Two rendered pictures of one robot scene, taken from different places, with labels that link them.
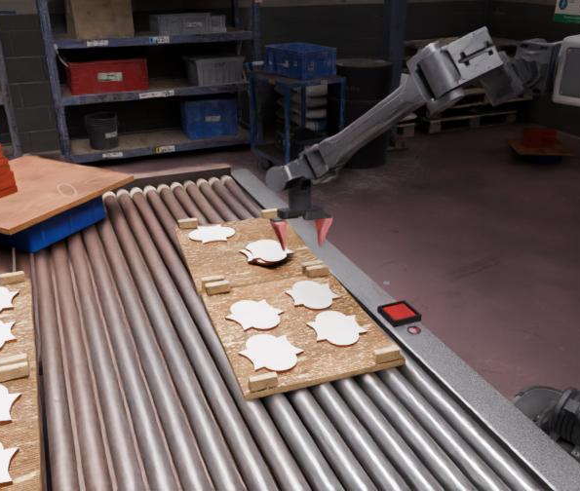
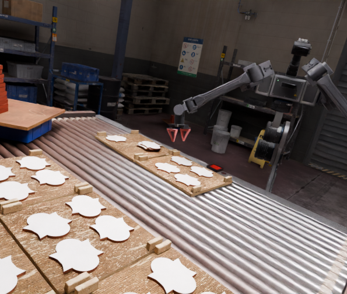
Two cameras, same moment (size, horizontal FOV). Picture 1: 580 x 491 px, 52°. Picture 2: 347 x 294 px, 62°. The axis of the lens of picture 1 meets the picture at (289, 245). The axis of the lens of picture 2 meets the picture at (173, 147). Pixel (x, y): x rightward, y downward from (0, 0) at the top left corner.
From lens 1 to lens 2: 0.81 m
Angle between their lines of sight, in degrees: 29
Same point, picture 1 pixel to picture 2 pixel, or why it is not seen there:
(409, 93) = (244, 79)
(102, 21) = not seen: outside the picture
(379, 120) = (228, 88)
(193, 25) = (17, 45)
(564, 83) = (260, 87)
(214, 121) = (24, 97)
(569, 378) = not seen: hidden behind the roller
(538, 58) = not seen: hidden behind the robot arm
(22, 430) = (114, 212)
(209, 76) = (23, 73)
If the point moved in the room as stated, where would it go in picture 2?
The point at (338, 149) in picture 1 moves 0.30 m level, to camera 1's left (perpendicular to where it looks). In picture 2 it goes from (204, 99) to (155, 93)
